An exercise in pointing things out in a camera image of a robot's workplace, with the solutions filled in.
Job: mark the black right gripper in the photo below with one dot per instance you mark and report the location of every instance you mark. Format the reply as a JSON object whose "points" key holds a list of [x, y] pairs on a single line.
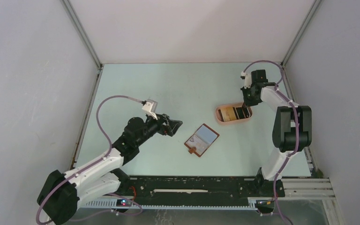
{"points": [[248, 103]]}

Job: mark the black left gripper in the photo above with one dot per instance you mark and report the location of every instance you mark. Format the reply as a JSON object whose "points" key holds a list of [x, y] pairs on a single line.
{"points": [[170, 126]]}

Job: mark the pink plastic tray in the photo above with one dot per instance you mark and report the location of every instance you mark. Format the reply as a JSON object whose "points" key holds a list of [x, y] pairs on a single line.
{"points": [[219, 119]]}

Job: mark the brown leather card holder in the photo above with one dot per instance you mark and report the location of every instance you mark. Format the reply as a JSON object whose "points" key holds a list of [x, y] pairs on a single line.
{"points": [[207, 134]]}

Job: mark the grey white credit card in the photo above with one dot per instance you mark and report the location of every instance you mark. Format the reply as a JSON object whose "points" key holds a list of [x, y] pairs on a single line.
{"points": [[199, 144]]}

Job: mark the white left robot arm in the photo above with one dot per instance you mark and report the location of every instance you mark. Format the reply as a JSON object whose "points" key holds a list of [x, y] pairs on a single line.
{"points": [[64, 193]]}

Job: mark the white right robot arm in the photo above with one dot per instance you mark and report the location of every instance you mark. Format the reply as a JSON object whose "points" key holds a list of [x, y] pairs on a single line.
{"points": [[292, 129]]}

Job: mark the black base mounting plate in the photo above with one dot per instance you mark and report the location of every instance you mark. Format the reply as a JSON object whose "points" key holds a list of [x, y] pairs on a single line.
{"points": [[204, 199]]}

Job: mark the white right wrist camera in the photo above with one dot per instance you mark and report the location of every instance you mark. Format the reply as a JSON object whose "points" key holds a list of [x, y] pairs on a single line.
{"points": [[247, 79]]}

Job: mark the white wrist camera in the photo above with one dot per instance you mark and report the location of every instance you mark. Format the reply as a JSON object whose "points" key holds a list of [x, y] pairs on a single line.
{"points": [[149, 107], [247, 79]]}

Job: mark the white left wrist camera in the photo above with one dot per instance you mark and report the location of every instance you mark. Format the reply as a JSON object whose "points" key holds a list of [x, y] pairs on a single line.
{"points": [[149, 107]]}

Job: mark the white cable duct strip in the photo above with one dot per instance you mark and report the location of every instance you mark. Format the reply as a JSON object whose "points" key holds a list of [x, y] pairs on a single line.
{"points": [[117, 203]]}

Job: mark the aluminium frame rail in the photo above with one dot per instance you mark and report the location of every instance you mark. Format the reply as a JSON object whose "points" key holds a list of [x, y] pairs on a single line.
{"points": [[238, 186]]}

